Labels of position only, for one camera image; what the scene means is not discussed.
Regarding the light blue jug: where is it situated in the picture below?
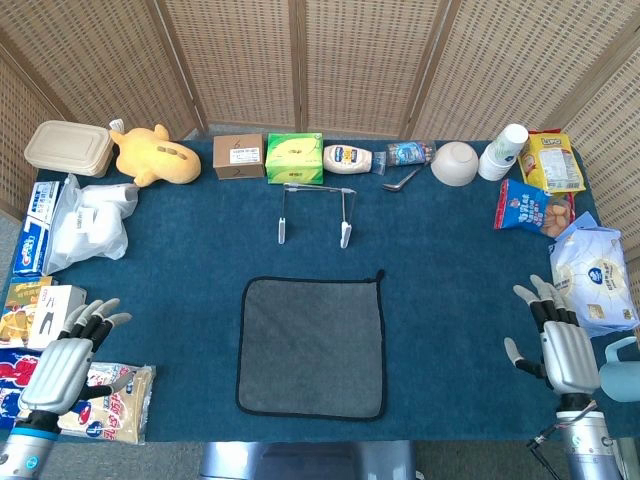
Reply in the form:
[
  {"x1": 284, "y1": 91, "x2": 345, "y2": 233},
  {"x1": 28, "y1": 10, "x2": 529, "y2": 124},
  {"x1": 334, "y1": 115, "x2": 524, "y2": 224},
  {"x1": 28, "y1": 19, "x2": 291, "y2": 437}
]
[{"x1": 597, "y1": 337, "x2": 640, "y2": 404}]

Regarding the metal wire rack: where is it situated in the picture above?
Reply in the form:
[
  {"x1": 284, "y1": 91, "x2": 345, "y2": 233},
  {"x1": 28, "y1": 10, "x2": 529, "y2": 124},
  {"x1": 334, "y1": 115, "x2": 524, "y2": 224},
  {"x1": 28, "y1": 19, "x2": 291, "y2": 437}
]
[{"x1": 276, "y1": 182, "x2": 358, "y2": 250}]

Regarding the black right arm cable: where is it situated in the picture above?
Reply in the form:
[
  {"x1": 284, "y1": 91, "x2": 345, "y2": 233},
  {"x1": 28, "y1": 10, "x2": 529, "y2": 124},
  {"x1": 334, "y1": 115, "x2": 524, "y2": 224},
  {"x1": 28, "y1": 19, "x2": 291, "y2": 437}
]
[{"x1": 525, "y1": 399, "x2": 601, "y2": 480}]

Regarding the brown cardboard box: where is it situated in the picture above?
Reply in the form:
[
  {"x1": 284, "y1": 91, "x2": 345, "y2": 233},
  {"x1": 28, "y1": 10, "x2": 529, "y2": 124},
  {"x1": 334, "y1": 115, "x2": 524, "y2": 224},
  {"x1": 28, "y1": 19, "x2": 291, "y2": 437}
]
[{"x1": 212, "y1": 132, "x2": 266, "y2": 181}]

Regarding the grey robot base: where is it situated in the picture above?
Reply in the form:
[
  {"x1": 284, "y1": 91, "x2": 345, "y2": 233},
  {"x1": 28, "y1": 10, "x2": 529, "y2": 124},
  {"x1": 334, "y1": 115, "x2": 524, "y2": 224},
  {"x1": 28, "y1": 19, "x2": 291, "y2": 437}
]
[{"x1": 199, "y1": 439, "x2": 419, "y2": 480}]

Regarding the beige lidded lunch box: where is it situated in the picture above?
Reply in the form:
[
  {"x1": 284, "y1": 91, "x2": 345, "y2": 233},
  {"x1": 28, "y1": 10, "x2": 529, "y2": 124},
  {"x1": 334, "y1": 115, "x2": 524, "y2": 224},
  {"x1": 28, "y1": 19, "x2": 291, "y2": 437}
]
[{"x1": 23, "y1": 119, "x2": 115, "y2": 179}]

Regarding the white plastic bag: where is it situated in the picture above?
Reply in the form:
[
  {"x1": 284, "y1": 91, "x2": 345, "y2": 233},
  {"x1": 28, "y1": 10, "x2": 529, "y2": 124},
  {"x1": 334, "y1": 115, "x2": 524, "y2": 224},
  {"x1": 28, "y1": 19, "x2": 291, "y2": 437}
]
[{"x1": 44, "y1": 173, "x2": 140, "y2": 274}]

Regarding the white box black print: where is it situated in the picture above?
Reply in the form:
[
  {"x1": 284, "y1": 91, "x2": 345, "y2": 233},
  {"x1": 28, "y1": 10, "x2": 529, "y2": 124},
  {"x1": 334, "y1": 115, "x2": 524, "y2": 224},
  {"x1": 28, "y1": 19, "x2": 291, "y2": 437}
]
[{"x1": 27, "y1": 284, "x2": 88, "y2": 351}]

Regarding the green tissue pack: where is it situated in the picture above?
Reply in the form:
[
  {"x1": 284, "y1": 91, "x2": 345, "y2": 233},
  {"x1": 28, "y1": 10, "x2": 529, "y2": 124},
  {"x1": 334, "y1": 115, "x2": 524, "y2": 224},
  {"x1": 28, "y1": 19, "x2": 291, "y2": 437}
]
[{"x1": 264, "y1": 131, "x2": 325, "y2": 185}]

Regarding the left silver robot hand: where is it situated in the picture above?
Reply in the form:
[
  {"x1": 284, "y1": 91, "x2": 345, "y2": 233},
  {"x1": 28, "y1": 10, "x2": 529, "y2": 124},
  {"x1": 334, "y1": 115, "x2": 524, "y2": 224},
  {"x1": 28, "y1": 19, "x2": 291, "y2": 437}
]
[{"x1": 18, "y1": 297, "x2": 137, "y2": 416}]

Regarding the beige upturned bowl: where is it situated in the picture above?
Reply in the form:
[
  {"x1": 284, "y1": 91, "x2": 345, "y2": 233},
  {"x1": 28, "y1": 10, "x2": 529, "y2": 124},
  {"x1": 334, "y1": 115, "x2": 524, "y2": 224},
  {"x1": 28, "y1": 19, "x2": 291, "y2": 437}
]
[{"x1": 430, "y1": 141, "x2": 480, "y2": 188}]

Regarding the mayonnaise squeeze bottle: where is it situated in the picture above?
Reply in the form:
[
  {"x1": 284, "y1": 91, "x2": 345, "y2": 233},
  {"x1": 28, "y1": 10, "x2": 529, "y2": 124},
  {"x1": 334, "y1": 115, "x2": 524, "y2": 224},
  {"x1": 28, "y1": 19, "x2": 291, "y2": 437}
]
[{"x1": 322, "y1": 143, "x2": 375, "y2": 176}]

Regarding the wicker folding screen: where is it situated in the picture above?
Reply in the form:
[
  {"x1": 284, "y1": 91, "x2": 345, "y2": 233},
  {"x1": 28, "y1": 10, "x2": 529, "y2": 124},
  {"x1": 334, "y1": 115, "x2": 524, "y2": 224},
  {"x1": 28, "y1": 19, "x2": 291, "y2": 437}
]
[{"x1": 0, "y1": 0, "x2": 640, "y2": 301}]

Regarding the stack of paper cups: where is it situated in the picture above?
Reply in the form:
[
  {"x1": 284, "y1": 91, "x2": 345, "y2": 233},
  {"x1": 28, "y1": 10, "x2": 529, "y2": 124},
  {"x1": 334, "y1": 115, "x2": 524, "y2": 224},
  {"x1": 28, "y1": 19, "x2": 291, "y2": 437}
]
[{"x1": 477, "y1": 123, "x2": 530, "y2": 182}]

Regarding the yellow plush toy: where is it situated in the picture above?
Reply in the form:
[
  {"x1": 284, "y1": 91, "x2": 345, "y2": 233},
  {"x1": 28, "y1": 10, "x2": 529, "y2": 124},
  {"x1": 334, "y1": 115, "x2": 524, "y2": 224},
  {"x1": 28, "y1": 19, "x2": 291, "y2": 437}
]
[{"x1": 108, "y1": 118, "x2": 202, "y2": 189}]

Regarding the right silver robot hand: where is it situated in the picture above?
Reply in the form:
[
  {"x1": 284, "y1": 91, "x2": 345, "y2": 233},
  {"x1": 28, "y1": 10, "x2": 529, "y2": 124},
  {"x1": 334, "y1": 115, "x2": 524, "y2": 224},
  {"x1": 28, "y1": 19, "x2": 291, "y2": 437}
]
[{"x1": 503, "y1": 273, "x2": 602, "y2": 397}]

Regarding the large white blue bag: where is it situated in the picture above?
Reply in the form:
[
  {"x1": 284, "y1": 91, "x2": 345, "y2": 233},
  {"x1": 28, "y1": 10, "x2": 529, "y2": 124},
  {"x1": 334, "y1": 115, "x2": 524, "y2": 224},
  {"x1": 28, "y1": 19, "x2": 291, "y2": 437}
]
[{"x1": 548, "y1": 210, "x2": 640, "y2": 339}]

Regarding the dark ladle spoon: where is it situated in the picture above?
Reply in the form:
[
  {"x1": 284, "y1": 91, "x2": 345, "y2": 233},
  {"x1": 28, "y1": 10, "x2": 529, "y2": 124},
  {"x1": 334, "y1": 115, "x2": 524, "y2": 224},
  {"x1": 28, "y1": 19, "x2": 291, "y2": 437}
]
[{"x1": 382, "y1": 165, "x2": 424, "y2": 193}]

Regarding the grey and blue cloth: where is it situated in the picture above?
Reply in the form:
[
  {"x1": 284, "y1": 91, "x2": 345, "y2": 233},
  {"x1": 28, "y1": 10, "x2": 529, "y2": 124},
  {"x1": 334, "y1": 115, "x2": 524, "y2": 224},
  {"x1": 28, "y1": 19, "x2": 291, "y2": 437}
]
[{"x1": 235, "y1": 269, "x2": 387, "y2": 421}]

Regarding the blue Crest toothpaste box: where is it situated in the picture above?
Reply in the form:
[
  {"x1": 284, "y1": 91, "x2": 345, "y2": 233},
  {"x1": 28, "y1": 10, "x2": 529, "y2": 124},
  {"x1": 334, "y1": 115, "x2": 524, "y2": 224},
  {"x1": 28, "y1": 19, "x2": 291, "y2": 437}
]
[{"x1": 12, "y1": 215, "x2": 54, "y2": 279}]

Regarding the blue biscuit snack bag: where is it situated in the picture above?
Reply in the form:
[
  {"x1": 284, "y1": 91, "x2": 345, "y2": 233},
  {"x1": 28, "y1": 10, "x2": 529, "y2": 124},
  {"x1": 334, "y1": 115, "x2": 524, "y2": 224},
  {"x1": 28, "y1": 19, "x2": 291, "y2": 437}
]
[{"x1": 493, "y1": 178, "x2": 576, "y2": 240}]

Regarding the yellow Lipo snack bag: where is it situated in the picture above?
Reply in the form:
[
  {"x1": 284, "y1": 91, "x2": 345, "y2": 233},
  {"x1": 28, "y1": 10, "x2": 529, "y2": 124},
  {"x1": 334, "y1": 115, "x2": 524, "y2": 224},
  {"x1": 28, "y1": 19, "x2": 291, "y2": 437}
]
[{"x1": 517, "y1": 129, "x2": 587, "y2": 195}]

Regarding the yellow snack box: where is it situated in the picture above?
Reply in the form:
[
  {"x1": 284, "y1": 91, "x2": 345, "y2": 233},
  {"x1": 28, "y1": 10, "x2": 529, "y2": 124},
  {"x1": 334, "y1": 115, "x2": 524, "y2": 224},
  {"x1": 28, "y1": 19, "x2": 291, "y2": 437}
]
[{"x1": 0, "y1": 275, "x2": 54, "y2": 349}]

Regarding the clear plastic water bottle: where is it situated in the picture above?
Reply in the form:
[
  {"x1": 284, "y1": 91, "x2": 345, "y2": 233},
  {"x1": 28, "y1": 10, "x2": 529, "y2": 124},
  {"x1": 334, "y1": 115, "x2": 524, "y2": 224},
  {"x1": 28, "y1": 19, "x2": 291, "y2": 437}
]
[{"x1": 370, "y1": 140, "x2": 437, "y2": 177}]

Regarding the blue carpet table cover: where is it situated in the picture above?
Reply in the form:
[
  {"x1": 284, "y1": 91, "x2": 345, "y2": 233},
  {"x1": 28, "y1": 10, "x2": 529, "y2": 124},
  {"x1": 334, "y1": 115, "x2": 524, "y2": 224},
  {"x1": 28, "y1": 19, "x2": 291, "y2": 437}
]
[{"x1": 0, "y1": 137, "x2": 624, "y2": 444}]

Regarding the white blue toothpaste box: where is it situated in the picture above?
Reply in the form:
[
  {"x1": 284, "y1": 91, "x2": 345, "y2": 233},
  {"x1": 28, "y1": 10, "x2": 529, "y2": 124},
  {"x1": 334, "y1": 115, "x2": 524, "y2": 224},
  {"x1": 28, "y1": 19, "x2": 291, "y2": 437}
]
[{"x1": 24, "y1": 180, "x2": 61, "y2": 226}]

